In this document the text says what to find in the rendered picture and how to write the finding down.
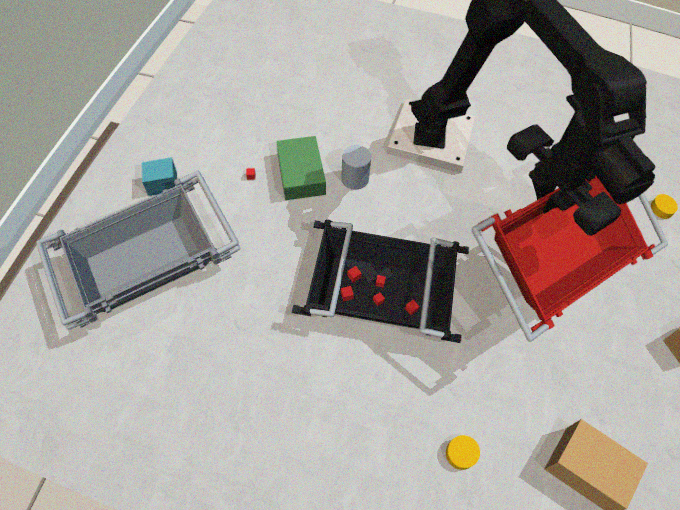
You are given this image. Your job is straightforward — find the teal cube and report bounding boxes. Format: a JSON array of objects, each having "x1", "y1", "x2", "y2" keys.
[{"x1": 142, "y1": 157, "x2": 177, "y2": 196}]

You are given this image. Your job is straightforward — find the light grey cylinder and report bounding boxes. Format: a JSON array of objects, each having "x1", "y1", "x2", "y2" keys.
[{"x1": 341, "y1": 145, "x2": 372, "y2": 190}]

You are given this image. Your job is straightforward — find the green rectangular block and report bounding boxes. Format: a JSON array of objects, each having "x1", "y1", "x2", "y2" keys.
[{"x1": 277, "y1": 136, "x2": 326, "y2": 200}]

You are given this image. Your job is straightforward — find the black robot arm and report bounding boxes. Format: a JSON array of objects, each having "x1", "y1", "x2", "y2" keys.
[{"x1": 411, "y1": 0, "x2": 656, "y2": 204}]

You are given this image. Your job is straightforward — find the yellow round disc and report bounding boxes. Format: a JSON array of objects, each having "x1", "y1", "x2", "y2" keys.
[
  {"x1": 446, "y1": 435, "x2": 480, "y2": 470},
  {"x1": 651, "y1": 194, "x2": 678, "y2": 219}
]

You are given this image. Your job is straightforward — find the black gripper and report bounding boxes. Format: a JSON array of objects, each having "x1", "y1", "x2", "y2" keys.
[{"x1": 507, "y1": 124, "x2": 621, "y2": 236}]

